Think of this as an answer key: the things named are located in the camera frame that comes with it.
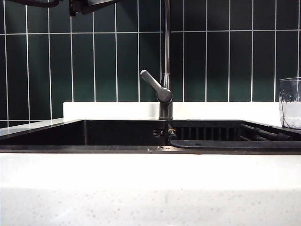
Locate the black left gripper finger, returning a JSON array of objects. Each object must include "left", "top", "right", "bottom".
[{"left": 68, "top": 0, "right": 121, "bottom": 17}]

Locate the grey faucet lever handle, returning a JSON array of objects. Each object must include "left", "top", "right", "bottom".
[{"left": 140, "top": 69, "right": 174, "bottom": 104}]

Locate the clear plastic mug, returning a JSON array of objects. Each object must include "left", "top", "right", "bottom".
[{"left": 278, "top": 77, "right": 301, "bottom": 130}]

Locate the dark metal kitchen faucet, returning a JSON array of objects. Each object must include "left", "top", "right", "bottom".
[{"left": 158, "top": 0, "right": 174, "bottom": 120}]

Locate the black kitchen sink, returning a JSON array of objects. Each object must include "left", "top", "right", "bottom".
[{"left": 0, "top": 119, "right": 301, "bottom": 156}]

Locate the black sink drain rack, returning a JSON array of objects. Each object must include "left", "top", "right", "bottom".
[{"left": 169, "top": 121, "right": 301, "bottom": 149}]

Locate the black hose nozzle yellow band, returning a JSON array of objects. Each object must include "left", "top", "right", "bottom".
[{"left": 167, "top": 123, "right": 177, "bottom": 140}]

